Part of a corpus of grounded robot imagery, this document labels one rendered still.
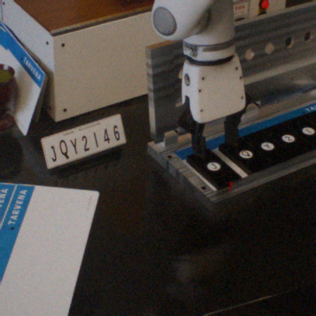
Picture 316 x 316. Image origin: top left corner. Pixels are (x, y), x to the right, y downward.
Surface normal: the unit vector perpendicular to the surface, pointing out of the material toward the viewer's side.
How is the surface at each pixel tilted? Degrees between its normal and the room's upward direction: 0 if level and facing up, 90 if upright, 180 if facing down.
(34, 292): 0
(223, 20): 79
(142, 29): 90
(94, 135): 65
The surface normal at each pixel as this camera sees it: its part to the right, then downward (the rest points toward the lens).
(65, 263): 0.03, -0.82
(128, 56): 0.54, 0.50
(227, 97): 0.53, 0.29
